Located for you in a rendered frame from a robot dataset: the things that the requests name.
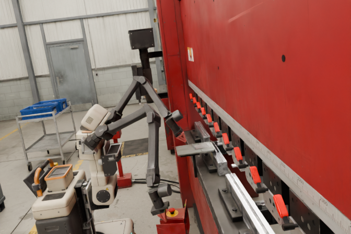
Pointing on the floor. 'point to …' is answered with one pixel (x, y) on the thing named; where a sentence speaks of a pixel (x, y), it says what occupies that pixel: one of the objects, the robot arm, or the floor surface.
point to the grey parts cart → (60, 140)
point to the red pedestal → (124, 182)
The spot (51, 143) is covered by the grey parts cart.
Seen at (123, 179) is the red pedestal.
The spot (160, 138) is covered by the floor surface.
